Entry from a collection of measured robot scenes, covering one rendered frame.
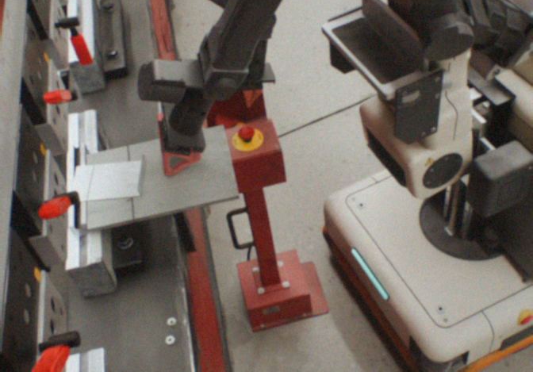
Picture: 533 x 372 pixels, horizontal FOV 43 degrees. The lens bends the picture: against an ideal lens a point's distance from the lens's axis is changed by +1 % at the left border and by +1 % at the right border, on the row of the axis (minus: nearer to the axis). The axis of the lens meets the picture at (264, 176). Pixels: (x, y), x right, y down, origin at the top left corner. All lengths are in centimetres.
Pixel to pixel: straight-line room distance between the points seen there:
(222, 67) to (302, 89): 185
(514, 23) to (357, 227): 101
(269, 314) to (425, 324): 51
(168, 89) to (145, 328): 41
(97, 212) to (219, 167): 22
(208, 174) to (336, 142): 144
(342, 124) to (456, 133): 123
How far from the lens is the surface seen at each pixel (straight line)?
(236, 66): 100
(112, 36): 174
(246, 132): 152
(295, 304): 208
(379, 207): 203
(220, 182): 118
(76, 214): 122
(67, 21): 119
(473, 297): 188
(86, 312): 124
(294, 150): 258
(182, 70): 105
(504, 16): 111
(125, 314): 122
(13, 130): 85
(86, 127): 141
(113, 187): 122
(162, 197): 118
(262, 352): 211
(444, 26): 101
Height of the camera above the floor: 188
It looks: 48 degrees down
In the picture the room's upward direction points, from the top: 10 degrees counter-clockwise
